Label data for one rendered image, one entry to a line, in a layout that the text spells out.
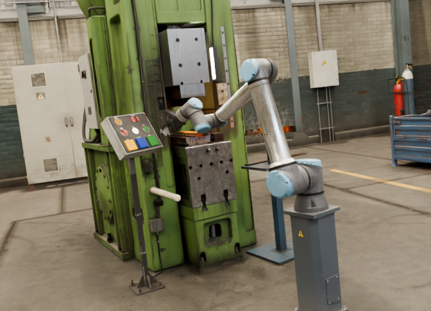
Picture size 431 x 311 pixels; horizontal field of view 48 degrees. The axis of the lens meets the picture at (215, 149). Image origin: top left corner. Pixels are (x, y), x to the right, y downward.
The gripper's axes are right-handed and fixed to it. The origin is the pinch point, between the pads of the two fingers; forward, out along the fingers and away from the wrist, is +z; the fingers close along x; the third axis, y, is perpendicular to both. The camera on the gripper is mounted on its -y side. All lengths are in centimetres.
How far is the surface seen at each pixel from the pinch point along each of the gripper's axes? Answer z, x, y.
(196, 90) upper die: -8, 47, -23
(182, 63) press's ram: -15, 39, -43
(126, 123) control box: 11.1, -13.6, -15.1
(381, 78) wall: 103, 873, -80
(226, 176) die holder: 15, 58, 40
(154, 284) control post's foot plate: 69, -5, 83
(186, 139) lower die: 13.4, 36.2, 4.0
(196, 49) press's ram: -25, 51, -49
